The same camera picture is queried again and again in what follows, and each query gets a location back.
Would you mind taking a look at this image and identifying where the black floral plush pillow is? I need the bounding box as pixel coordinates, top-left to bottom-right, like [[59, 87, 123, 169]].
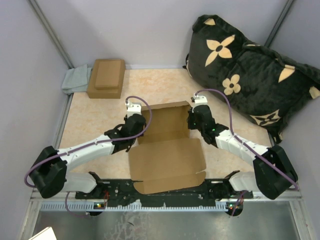
[[186, 14, 320, 143]]

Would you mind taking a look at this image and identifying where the large folded cardboard box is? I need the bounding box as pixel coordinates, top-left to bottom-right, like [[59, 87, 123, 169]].
[[86, 59, 126, 99]]

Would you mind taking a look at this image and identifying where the left aluminium corner post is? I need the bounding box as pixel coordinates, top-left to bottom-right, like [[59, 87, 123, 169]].
[[27, 0, 75, 69]]

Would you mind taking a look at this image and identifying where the right aluminium corner post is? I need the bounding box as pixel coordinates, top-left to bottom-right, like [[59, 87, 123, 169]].
[[264, 0, 295, 48]]

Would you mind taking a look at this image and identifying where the grey folded cloth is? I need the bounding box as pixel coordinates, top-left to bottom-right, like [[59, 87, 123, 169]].
[[61, 64, 92, 95]]

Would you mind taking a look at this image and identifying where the brown cardboard box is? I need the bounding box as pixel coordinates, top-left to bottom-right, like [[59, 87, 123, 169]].
[[128, 101, 207, 195]]

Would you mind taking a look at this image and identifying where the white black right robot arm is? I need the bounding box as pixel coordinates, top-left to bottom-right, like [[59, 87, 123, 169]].
[[187, 105, 298, 200]]

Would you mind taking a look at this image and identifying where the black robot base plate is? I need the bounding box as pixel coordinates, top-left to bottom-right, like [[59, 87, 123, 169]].
[[75, 170, 241, 207]]

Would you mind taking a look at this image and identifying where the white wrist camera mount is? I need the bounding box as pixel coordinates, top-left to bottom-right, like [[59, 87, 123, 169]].
[[125, 100, 142, 118], [191, 94, 208, 107]]

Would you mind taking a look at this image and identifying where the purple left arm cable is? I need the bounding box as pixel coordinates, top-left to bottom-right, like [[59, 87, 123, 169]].
[[23, 95, 153, 218]]

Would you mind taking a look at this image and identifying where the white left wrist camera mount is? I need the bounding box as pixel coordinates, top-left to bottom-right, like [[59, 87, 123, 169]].
[[125, 100, 142, 118]]

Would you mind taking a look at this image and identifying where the aluminium corner post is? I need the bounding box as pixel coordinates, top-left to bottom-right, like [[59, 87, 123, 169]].
[[27, 0, 75, 69], [264, 0, 295, 48]]

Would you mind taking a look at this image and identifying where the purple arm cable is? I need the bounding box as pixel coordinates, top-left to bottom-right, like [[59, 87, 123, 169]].
[[23, 95, 153, 218], [192, 88, 300, 216]]

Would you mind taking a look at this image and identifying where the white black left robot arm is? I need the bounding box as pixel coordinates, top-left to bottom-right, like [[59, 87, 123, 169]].
[[24, 113, 150, 199]]

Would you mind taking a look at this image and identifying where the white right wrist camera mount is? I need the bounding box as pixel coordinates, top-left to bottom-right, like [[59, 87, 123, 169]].
[[191, 94, 208, 107]]

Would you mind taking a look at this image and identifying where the white paper sheet corner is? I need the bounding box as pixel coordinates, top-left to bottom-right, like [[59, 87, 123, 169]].
[[28, 227, 57, 240]]

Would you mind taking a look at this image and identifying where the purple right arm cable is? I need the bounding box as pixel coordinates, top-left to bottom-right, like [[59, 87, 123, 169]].
[[192, 88, 300, 216]]

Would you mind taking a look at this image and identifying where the small folded cardboard box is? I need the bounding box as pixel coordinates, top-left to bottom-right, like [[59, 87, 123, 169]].
[[95, 60, 121, 90]]

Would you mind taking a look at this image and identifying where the aluminium frame rail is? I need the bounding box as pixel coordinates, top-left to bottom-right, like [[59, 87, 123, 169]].
[[31, 181, 303, 201]]

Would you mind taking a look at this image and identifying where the white slotted cable duct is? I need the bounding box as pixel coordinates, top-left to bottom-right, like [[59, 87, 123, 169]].
[[39, 200, 235, 213]]

